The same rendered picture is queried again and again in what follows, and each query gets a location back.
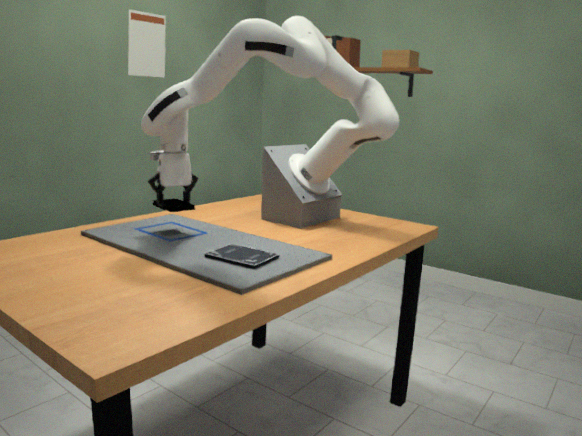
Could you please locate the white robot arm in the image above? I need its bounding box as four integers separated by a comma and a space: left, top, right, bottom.
142, 16, 399, 194

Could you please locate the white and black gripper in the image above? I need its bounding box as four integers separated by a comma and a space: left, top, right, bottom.
148, 152, 199, 207

